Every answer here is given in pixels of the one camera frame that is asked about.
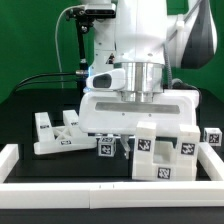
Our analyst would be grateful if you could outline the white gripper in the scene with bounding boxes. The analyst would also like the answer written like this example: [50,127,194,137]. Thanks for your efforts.
[79,69,199,160]

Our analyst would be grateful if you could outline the white tagged cube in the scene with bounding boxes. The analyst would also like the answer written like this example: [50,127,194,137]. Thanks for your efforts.
[204,127,222,146]
[98,136,116,157]

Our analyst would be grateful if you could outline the white seat block with pegs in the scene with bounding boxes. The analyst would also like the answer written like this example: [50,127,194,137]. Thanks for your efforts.
[131,139,198,183]

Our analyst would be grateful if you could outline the white chair back frame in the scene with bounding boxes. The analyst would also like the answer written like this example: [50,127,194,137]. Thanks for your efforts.
[34,110,97,155]

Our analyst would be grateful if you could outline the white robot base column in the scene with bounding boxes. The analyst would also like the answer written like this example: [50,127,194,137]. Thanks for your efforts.
[88,19,116,83]

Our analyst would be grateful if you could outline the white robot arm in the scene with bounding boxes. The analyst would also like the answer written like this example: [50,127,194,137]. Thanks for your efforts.
[79,0,217,137]

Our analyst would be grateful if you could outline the white chair seat plate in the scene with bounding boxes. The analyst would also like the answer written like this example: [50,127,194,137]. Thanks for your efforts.
[88,133,114,138]

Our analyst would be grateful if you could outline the white front barrier rail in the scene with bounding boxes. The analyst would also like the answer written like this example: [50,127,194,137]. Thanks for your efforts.
[0,181,224,209]

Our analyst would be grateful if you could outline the white barrier rail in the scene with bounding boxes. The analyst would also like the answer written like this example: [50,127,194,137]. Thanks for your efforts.
[197,142,224,181]
[0,144,19,184]
[0,181,224,209]

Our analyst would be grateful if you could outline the white right barrier rail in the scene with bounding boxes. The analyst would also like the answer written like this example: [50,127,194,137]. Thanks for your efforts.
[197,142,224,181]

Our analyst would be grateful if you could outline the white left barrier rail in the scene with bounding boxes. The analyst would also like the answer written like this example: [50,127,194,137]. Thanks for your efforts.
[0,144,19,184]

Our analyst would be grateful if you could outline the black cables on table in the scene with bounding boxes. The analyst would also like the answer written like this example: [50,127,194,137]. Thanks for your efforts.
[11,70,84,96]

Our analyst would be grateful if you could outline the black camera on stand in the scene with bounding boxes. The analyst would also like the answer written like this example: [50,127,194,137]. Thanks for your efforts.
[66,3,116,20]

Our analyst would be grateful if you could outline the grey camera cable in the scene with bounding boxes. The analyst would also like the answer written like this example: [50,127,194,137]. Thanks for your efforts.
[54,4,81,89]

